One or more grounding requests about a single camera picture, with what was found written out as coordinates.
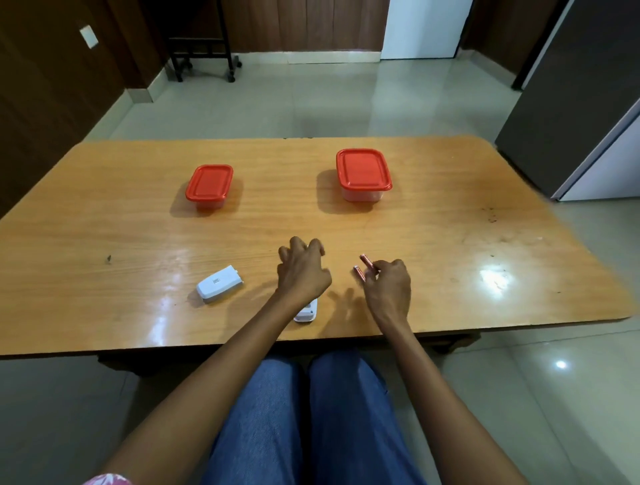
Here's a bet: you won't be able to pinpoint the wooden table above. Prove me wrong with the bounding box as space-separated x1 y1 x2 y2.
0 135 637 378

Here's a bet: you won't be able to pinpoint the black wheeled stand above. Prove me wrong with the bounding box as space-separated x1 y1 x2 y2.
162 0 243 84

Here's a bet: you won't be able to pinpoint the person's blue jeans legs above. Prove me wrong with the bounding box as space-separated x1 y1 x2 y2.
200 350 426 485

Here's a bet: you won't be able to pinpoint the small red-lidded plastic container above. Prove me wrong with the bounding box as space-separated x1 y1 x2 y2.
185 164 234 210

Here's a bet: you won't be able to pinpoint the large red-lidded plastic container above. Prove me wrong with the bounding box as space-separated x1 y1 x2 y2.
335 148 393 203

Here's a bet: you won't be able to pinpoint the white remote control body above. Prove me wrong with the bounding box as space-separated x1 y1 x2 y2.
196 265 244 304

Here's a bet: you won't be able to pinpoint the person's right hand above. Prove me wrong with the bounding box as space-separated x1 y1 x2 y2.
361 259 413 333

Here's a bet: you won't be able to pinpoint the grey refrigerator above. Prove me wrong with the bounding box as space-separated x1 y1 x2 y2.
495 0 640 203

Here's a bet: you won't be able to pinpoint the white remote battery cover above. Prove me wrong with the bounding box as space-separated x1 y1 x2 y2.
293 298 319 323

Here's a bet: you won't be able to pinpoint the person's left forearm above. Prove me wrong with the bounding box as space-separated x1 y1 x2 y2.
97 291 301 485

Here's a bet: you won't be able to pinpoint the pink floral sleeve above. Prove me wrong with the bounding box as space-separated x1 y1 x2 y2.
82 473 134 485

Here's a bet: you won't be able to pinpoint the person's right forearm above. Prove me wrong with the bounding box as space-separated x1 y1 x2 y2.
382 322 531 485

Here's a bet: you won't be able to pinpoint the white door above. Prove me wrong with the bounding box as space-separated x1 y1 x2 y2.
380 0 474 61

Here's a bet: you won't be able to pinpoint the person's left hand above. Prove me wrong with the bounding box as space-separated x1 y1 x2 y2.
276 236 333 308

